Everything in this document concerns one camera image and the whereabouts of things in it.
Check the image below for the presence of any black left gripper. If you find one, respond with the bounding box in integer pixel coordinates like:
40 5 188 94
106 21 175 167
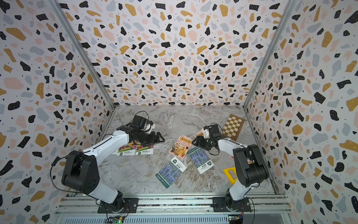
137 131 165 147

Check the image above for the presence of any sunflower seed packet pink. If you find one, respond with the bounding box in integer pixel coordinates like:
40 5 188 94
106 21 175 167
194 128 204 138
169 135 193 160

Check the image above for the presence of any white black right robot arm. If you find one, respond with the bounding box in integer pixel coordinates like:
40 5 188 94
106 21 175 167
192 123 269 211

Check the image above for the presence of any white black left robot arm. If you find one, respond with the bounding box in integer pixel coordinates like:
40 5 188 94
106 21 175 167
62 115 165 213

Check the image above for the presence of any lavender seed packet right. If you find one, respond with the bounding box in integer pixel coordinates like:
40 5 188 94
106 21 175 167
187 147 214 175

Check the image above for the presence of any lavender seed packet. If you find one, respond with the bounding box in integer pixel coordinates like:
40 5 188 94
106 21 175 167
155 156 187 188
187 147 214 175

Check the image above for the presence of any lavender seed packet left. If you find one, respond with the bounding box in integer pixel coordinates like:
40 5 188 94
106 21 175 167
155 156 187 188

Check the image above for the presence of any wooden chessboard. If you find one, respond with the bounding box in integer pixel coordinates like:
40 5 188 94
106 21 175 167
223 114 245 141

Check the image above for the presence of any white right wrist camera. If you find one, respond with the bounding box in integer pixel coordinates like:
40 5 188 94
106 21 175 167
202 126 210 139

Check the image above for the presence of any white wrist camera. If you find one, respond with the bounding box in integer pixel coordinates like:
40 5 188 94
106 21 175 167
202 126 210 139
142 121 155 133

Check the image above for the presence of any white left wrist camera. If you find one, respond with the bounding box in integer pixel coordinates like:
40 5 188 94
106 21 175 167
142 121 155 133

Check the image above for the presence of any yellow plastic frame tool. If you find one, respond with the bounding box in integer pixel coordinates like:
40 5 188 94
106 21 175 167
223 167 238 185

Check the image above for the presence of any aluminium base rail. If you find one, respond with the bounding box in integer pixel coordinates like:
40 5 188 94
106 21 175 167
54 193 295 224

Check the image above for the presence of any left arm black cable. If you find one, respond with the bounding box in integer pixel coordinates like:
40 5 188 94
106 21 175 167
49 156 82 194

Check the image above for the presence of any left aluminium corner post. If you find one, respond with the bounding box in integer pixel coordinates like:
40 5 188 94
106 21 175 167
48 1 115 111

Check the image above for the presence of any aluminium corner post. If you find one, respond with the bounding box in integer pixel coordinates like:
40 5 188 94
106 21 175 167
243 0 297 109
48 1 115 111

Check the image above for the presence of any right aluminium corner post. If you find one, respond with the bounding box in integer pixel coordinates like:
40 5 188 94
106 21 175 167
243 0 297 109

